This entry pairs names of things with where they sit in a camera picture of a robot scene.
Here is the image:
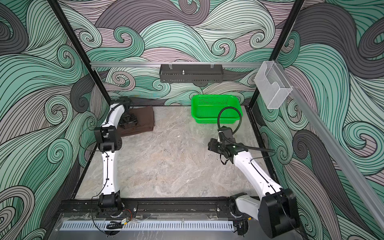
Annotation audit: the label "brown trousers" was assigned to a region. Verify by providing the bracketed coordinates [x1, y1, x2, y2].
[117, 106, 155, 137]

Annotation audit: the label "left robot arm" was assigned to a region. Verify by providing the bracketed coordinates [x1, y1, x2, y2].
[94, 97, 137, 218]

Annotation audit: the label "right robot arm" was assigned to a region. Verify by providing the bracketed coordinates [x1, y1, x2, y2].
[208, 127, 300, 238]

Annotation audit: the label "green plastic basket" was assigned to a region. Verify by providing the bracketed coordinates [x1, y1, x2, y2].
[191, 95, 243, 124]

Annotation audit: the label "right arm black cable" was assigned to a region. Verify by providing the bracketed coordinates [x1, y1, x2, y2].
[217, 106, 277, 157]

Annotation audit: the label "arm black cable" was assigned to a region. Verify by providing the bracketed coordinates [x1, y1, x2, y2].
[217, 106, 277, 157]
[78, 103, 121, 235]

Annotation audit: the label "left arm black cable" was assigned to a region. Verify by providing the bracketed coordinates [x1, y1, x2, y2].
[78, 103, 121, 235]

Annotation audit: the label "black perforated wall tray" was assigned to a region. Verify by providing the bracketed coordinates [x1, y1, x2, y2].
[159, 64, 224, 86]

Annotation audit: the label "aluminium rail back wall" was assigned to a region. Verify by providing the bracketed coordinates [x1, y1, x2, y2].
[89, 61, 265, 70]

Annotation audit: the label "aluminium rail wall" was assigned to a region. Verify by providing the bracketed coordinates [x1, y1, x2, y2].
[89, 61, 265, 70]
[276, 62, 384, 230]

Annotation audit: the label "black frame post left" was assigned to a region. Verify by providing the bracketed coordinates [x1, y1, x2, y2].
[47, 0, 112, 105]

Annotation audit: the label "black frame post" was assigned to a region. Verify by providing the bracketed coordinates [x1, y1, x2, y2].
[47, 0, 112, 105]
[249, 1, 304, 110]

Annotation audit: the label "clear acrylic wall holder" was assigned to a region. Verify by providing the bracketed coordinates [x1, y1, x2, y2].
[255, 61, 293, 110]

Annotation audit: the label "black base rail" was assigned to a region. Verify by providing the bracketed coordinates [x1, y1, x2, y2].
[59, 196, 296, 220]

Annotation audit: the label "white slotted cable duct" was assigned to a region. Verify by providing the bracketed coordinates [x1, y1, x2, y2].
[60, 220, 235, 232]

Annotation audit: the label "aluminium rail right wall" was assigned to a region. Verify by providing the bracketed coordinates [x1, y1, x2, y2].
[276, 62, 384, 230]

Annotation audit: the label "black frame post right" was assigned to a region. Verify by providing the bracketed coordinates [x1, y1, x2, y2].
[249, 1, 304, 110]

